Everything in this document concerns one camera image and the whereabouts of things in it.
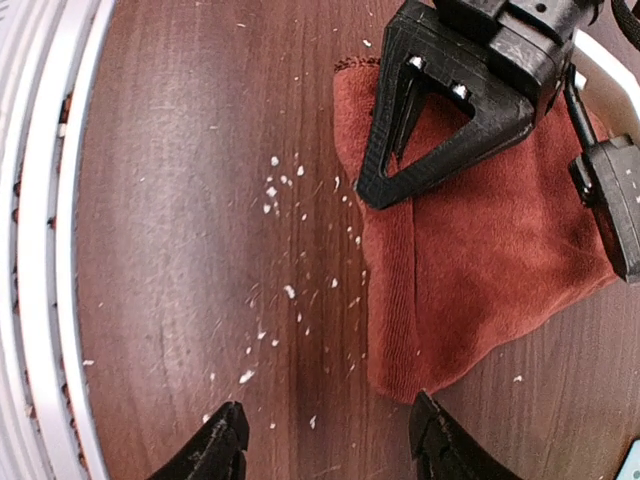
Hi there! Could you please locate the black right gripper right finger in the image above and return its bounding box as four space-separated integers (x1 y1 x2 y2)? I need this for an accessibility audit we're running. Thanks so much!
409 390 520 480

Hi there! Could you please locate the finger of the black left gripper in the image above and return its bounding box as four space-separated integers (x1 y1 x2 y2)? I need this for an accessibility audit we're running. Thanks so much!
355 1 534 210

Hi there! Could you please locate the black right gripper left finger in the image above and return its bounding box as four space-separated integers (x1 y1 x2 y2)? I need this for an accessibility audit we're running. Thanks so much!
150 401 249 480

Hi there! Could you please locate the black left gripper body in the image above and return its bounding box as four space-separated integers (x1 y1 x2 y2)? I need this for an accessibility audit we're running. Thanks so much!
435 1 595 100

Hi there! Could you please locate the dark red towel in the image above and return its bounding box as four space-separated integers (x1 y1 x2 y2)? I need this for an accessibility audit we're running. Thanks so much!
332 55 621 405

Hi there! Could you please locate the aluminium front rail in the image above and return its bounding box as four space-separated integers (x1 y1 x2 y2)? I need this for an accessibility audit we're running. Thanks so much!
1 1 114 479

